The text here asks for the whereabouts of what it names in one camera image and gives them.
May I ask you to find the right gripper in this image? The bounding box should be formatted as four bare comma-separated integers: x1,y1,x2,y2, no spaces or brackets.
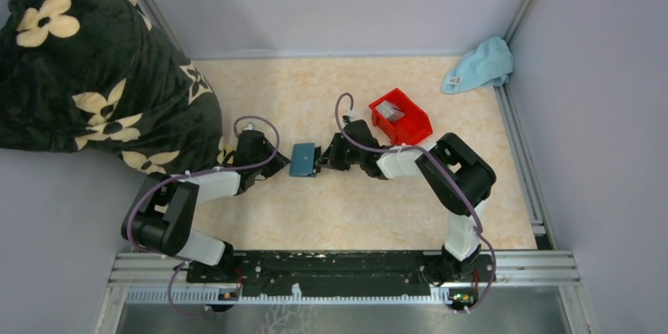
316,132,365,171

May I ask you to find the teal card holder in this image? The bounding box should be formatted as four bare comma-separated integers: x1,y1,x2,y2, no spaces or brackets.
289,143,317,177

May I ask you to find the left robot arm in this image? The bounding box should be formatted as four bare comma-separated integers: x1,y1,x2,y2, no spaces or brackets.
121,129,290,282

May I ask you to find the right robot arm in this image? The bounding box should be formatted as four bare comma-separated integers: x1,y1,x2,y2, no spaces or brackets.
314,116,496,280

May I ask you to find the silver credit cards stack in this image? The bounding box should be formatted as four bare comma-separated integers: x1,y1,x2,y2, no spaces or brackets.
376,100,405,123

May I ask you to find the red plastic bin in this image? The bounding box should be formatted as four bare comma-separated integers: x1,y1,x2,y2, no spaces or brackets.
369,88,433,145

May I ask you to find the light blue cloth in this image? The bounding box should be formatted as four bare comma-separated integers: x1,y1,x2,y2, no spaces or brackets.
441,36,514,95

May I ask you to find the black floral blanket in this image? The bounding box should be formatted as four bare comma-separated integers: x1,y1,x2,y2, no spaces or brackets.
1,0,225,175

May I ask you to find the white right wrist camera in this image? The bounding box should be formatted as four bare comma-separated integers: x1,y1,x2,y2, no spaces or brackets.
342,111,355,125

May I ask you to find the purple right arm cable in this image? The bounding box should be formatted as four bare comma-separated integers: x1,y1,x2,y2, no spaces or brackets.
334,92,497,314

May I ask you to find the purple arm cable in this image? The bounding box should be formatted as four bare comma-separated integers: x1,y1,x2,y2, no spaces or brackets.
126,115,281,318
334,92,497,314

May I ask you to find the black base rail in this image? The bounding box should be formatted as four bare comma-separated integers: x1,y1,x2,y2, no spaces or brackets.
185,250,495,305

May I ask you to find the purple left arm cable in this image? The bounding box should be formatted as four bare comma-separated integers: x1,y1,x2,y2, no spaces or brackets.
126,115,281,318

